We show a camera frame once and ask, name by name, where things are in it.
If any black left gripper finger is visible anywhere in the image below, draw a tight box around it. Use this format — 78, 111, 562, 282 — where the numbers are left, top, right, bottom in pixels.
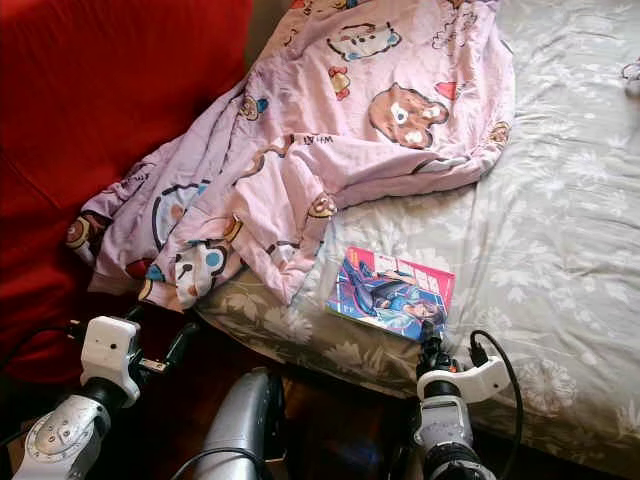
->
165, 320, 203, 373

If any silver robot left leg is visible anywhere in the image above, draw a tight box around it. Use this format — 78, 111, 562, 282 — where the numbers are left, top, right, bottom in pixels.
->
192, 366, 287, 480

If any grey floral bedsheet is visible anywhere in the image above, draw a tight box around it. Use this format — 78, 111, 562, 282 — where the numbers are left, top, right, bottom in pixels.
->
195, 0, 640, 479

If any pink cartoon print quilt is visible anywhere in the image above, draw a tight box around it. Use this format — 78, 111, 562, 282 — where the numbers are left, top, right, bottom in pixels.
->
65, 0, 518, 313

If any large red pillow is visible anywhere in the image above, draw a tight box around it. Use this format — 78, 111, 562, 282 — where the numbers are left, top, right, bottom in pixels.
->
0, 0, 256, 366

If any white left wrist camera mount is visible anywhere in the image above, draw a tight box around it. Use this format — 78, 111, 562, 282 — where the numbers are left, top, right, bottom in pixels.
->
80, 315, 144, 406

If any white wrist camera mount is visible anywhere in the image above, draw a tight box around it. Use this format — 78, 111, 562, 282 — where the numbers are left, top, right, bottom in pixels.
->
416, 357, 513, 403
80, 315, 144, 406

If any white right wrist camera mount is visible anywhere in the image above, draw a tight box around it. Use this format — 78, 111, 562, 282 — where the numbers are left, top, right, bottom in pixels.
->
416, 357, 513, 403

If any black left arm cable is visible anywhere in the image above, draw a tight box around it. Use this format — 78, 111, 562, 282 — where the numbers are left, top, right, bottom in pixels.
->
0, 318, 84, 383

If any thin black leg cable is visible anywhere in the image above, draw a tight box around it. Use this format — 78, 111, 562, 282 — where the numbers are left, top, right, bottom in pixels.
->
168, 447, 261, 480

